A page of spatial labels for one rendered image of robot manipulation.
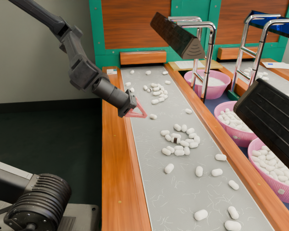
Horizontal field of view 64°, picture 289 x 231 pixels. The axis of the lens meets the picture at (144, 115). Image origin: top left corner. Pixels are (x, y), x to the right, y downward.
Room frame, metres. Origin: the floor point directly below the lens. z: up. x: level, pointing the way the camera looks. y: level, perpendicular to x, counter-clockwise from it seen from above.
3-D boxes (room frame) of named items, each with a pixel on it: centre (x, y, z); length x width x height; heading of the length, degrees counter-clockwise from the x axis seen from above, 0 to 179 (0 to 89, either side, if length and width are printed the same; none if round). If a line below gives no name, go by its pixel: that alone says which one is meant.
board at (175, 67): (1.49, -0.33, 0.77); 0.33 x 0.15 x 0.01; 99
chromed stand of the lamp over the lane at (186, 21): (1.08, -0.20, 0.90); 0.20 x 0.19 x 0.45; 9
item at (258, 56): (1.14, -0.59, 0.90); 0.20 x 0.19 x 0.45; 9
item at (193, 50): (1.07, -0.12, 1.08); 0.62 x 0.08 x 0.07; 9
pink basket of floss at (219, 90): (1.28, -0.37, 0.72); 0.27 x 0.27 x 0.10
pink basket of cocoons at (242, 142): (0.84, -0.44, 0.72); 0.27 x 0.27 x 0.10
